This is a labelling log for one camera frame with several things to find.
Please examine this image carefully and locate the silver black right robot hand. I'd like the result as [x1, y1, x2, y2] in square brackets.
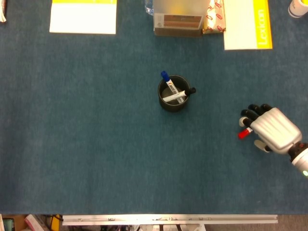
[238, 103, 303, 154]

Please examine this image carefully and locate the red cap marker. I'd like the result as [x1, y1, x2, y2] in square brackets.
[238, 127, 254, 140]

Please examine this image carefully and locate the black cap marker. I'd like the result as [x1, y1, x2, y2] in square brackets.
[162, 87, 196, 103]

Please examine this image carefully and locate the black mesh pen cup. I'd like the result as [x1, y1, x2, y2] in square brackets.
[157, 75, 191, 113]

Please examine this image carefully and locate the blue-capped marker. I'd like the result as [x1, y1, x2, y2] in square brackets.
[160, 70, 185, 103]

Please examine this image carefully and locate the yellow white Lexicon book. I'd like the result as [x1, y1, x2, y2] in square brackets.
[223, 0, 273, 51]

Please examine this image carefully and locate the white blue paper cup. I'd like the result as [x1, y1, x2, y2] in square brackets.
[288, 0, 308, 19]

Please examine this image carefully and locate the gold red snack pack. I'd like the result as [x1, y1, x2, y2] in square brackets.
[201, 0, 227, 35]

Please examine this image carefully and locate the silver metal stand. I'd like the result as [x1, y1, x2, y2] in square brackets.
[153, 0, 211, 37]

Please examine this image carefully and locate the blue felt table mat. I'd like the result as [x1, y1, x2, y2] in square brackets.
[0, 0, 308, 215]

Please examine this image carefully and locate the plain yellow white book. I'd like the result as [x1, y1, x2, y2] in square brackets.
[49, 0, 117, 35]

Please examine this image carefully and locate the pink white box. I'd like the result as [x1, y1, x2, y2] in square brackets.
[24, 214, 45, 231]

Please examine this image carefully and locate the white chips bag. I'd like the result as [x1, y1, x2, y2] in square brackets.
[0, 0, 8, 23]

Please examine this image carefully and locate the aluminium rail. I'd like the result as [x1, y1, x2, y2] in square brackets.
[62, 214, 279, 226]

